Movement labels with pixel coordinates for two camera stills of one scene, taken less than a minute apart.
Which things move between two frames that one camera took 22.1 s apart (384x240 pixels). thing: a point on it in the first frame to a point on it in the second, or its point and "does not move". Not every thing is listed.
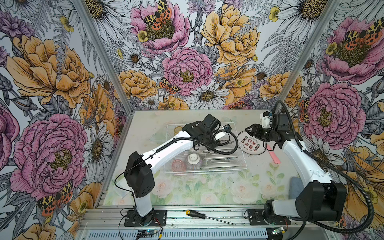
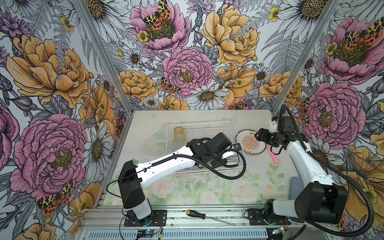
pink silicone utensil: (274, 157) does not move
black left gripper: (215, 145) to (214, 164)
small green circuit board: (148, 233) does not move
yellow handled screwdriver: (193, 213) does not move
